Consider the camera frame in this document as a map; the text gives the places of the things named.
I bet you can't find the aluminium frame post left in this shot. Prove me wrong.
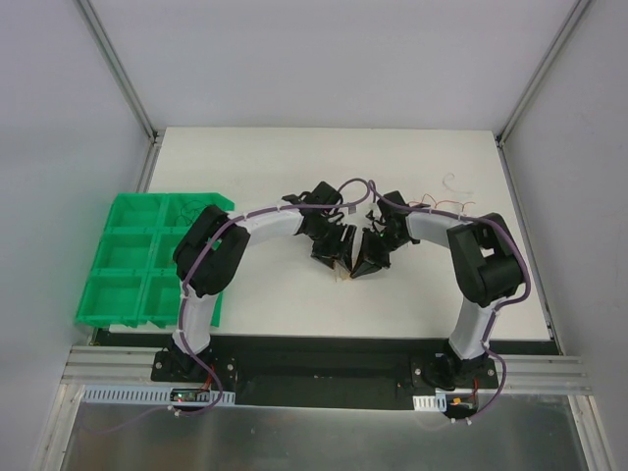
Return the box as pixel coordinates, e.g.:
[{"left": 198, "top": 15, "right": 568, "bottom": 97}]
[{"left": 73, "top": 0, "right": 159, "bottom": 143}]

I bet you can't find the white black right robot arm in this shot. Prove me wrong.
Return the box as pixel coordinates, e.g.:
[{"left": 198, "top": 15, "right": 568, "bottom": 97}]
[{"left": 350, "top": 191, "right": 530, "bottom": 388}]

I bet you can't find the green plastic compartment tray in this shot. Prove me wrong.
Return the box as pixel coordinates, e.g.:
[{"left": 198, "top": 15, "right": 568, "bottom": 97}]
[{"left": 75, "top": 192, "right": 236, "bottom": 329}]

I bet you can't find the white slotted cable duct right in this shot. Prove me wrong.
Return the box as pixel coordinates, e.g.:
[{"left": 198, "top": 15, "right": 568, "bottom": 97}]
[{"left": 412, "top": 393, "right": 447, "bottom": 413}]

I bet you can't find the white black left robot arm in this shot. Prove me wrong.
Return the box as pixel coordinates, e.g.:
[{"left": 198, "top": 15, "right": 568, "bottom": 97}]
[{"left": 173, "top": 182, "right": 357, "bottom": 382}]

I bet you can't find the aluminium frame post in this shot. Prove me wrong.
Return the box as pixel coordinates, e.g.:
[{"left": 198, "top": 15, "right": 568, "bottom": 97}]
[
  {"left": 495, "top": 0, "right": 595, "bottom": 148},
  {"left": 73, "top": 0, "right": 159, "bottom": 143}
]

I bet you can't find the red thin wire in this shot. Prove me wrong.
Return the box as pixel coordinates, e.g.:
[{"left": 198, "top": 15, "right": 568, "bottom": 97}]
[{"left": 410, "top": 193, "right": 476, "bottom": 211}]

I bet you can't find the black thin wire in tray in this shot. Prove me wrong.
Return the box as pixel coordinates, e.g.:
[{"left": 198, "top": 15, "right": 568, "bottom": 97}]
[{"left": 174, "top": 201, "right": 202, "bottom": 230}]

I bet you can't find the white thin wire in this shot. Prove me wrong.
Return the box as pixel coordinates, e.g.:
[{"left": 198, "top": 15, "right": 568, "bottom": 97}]
[{"left": 441, "top": 172, "right": 476, "bottom": 217}]

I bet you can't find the aluminium extrusion rail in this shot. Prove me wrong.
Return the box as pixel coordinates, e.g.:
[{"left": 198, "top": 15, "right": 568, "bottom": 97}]
[{"left": 61, "top": 345, "right": 593, "bottom": 395}]

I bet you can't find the white slotted cable duct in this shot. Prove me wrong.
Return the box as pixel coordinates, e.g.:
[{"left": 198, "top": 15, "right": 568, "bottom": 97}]
[
  {"left": 82, "top": 385, "right": 236, "bottom": 407},
  {"left": 412, "top": 393, "right": 447, "bottom": 413}
]

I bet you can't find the white slotted cable duct left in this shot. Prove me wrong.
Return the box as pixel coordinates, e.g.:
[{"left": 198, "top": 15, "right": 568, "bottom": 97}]
[{"left": 82, "top": 385, "right": 236, "bottom": 407}]

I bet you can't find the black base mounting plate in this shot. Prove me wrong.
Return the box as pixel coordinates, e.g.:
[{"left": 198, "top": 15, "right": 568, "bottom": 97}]
[{"left": 151, "top": 335, "right": 500, "bottom": 410}]

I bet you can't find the aluminium frame post right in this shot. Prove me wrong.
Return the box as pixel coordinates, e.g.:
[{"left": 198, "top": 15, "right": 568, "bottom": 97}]
[{"left": 495, "top": 0, "right": 595, "bottom": 148}]

